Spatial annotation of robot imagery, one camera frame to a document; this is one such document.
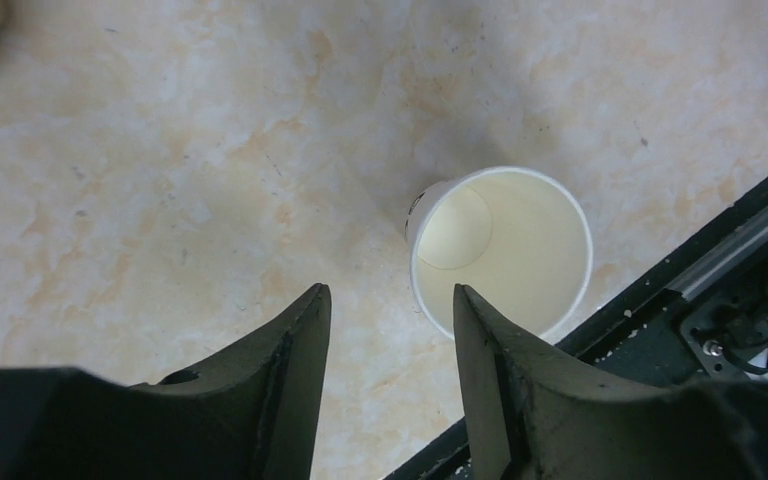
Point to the white paper coffee cup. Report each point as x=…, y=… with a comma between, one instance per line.
x=515, y=235

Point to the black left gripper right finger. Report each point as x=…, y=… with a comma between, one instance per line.
x=534, y=412

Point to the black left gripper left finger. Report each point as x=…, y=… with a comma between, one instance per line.
x=248, y=411

